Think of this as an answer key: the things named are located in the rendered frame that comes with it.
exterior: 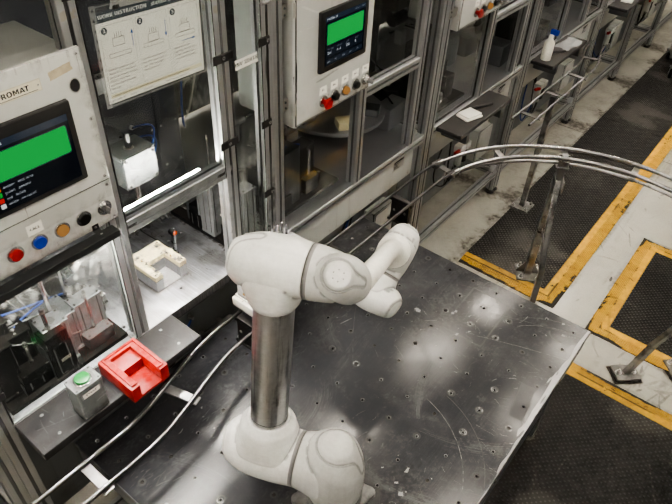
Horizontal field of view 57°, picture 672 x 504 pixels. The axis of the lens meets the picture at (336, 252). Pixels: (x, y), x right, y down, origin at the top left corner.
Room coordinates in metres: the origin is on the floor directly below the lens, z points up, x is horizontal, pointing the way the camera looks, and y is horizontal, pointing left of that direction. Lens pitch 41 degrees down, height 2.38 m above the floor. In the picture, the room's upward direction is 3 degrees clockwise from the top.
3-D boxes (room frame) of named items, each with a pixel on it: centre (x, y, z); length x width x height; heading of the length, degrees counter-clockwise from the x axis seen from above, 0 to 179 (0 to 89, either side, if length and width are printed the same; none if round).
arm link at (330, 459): (0.90, -0.02, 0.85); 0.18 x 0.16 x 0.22; 76
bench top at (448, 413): (1.31, -0.10, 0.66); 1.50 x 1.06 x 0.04; 144
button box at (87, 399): (1.01, 0.66, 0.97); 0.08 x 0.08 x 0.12; 54
